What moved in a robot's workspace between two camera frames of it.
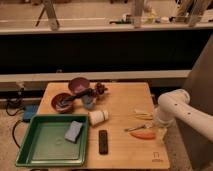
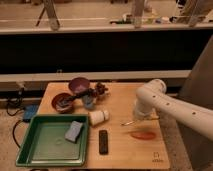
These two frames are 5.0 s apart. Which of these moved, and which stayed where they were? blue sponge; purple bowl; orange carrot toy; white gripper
Moved: white gripper
Stayed: purple bowl; blue sponge; orange carrot toy
